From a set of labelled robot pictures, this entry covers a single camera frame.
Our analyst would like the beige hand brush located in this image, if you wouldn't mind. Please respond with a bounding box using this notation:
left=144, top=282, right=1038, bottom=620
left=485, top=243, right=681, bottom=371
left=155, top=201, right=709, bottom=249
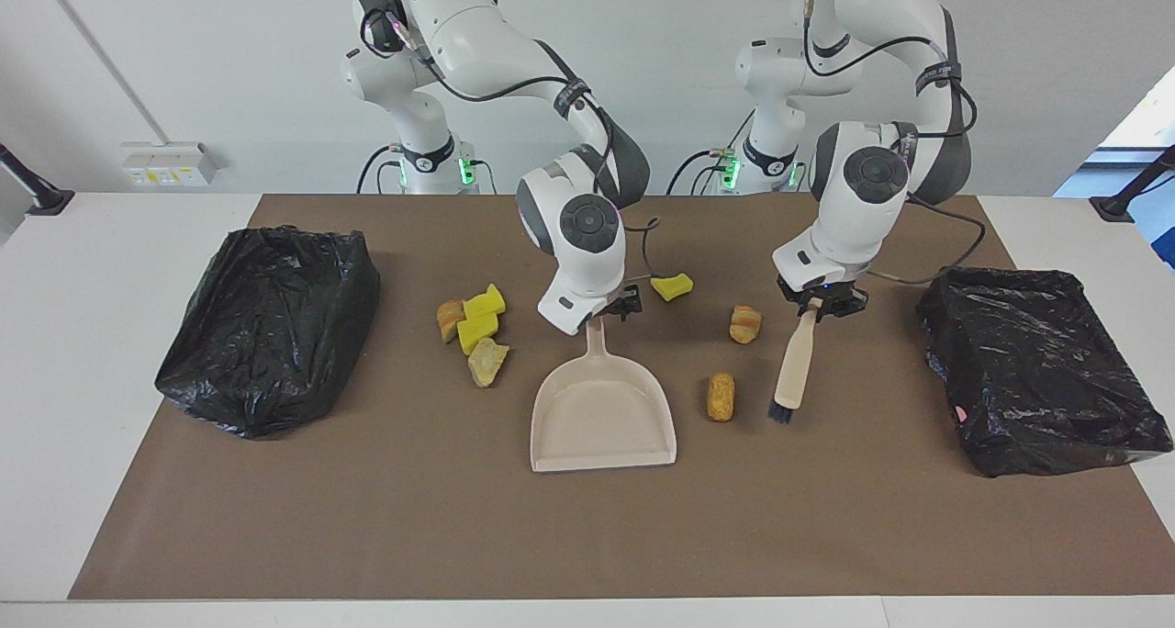
left=767, top=299, right=824, bottom=426

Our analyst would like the beige plastic dustpan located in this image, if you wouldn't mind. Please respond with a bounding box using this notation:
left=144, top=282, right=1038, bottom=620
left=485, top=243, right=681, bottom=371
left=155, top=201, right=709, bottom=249
left=530, top=316, right=678, bottom=474

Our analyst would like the oval brown bread roll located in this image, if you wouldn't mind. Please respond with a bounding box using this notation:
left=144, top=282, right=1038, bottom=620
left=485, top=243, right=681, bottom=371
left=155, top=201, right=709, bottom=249
left=706, top=374, right=737, bottom=422

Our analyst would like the yellow sponge block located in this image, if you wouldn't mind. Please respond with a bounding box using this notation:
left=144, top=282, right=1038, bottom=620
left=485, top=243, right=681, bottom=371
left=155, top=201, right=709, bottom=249
left=462, top=283, right=508, bottom=321
left=456, top=314, right=500, bottom=356

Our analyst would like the pale angular bread chunk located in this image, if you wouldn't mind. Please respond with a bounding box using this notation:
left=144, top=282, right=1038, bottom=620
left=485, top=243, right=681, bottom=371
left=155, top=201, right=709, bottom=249
left=467, top=338, right=511, bottom=389

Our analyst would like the black bag-lined bin pink mark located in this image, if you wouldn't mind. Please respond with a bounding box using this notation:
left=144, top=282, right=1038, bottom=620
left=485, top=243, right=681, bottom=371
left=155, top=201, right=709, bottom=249
left=915, top=265, right=1174, bottom=478

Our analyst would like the brown table mat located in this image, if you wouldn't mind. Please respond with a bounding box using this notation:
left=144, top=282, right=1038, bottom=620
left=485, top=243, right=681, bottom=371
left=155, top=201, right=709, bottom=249
left=69, top=194, right=1175, bottom=601

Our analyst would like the black clamp stand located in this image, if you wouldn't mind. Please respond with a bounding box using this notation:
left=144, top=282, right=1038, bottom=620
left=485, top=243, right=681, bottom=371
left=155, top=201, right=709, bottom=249
left=1090, top=146, right=1175, bottom=223
left=0, top=143, right=74, bottom=217

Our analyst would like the black base cable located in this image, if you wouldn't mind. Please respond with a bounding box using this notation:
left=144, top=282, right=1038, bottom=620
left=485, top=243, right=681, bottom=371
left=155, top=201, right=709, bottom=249
left=356, top=146, right=397, bottom=195
left=666, top=114, right=755, bottom=196

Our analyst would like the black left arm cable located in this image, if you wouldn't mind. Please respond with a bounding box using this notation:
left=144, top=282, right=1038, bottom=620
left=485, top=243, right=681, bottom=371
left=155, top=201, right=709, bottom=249
left=800, top=0, right=988, bottom=287

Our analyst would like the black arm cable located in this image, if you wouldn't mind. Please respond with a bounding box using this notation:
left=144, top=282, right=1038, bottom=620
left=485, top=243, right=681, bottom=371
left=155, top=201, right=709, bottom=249
left=363, top=4, right=664, bottom=285
left=800, top=0, right=988, bottom=287

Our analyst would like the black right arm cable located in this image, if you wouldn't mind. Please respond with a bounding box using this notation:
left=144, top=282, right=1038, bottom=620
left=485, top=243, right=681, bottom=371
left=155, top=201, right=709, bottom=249
left=363, top=4, right=664, bottom=285

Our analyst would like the white wall power strip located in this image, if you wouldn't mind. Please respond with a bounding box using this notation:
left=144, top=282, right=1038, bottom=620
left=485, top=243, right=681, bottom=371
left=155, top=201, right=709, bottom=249
left=121, top=141, right=221, bottom=188

